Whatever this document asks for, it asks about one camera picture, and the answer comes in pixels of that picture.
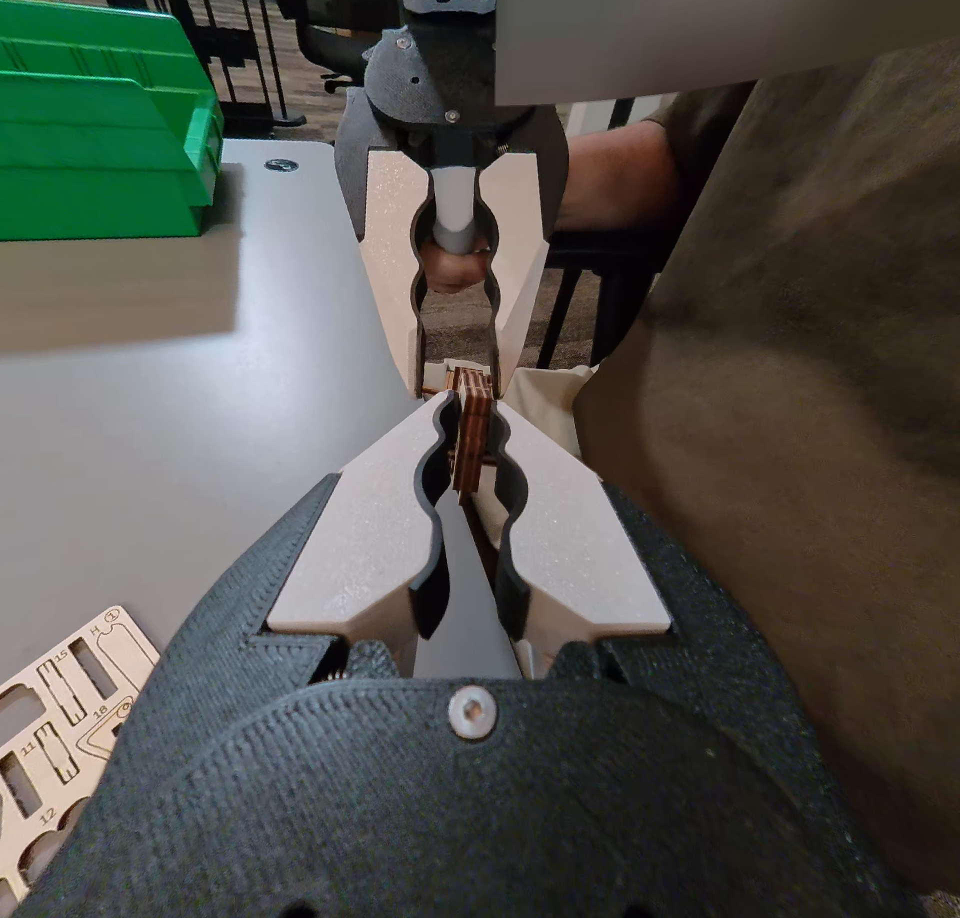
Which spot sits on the layered wooden puzzle piece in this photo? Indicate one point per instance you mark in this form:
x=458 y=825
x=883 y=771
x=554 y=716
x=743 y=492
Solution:
x=472 y=438

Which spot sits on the white panel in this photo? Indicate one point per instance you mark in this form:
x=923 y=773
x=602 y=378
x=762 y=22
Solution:
x=600 y=112

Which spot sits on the person's right forearm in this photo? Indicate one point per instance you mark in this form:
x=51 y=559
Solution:
x=619 y=175

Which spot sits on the laser-cut wooden puzzle sheet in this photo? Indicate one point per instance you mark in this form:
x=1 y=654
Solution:
x=75 y=700

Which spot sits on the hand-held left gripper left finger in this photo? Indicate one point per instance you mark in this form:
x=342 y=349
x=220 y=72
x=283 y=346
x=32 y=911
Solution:
x=352 y=543

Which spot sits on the black office chair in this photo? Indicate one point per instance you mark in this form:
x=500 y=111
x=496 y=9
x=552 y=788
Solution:
x=330 y=10

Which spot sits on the person in olive shirt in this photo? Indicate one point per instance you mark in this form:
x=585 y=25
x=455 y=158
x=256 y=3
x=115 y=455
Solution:
x=787 y=408

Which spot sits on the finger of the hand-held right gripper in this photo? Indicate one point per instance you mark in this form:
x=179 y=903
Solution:
x=517 y=258
x=390 y=243

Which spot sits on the person's right hand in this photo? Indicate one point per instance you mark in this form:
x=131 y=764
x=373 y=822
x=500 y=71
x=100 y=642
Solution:
x=454 y=273

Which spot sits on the black metal stand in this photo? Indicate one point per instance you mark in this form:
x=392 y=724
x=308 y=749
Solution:
x=607 y=273

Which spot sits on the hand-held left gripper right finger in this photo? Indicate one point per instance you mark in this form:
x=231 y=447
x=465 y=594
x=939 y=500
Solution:
x=577 y=550

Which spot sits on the green plastic storage bin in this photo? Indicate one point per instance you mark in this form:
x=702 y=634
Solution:
x=97 y=145

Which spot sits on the grey desk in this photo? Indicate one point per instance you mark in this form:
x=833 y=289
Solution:
x=187 y=423

